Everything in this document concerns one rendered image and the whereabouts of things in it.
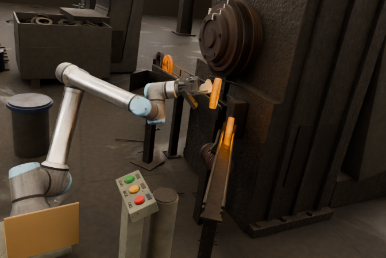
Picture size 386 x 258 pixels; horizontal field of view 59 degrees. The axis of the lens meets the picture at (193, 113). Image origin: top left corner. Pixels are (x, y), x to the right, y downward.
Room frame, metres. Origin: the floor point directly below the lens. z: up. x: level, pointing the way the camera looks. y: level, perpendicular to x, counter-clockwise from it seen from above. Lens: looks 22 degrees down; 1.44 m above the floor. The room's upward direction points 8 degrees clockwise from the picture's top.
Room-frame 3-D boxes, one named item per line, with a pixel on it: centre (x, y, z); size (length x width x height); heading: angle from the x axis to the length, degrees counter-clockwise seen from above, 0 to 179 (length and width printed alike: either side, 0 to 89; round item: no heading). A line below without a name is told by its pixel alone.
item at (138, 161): (2.44, 0.33, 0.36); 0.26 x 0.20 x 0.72; 63
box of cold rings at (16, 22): (4.24, 1.75, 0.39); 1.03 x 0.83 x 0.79; 122
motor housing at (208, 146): (1.77, -0.17, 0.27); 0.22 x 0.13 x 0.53; 28
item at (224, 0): (2.13, -0.14, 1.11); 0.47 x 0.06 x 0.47; 28
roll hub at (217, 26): (2.08, -0.05, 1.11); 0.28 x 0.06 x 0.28; 28
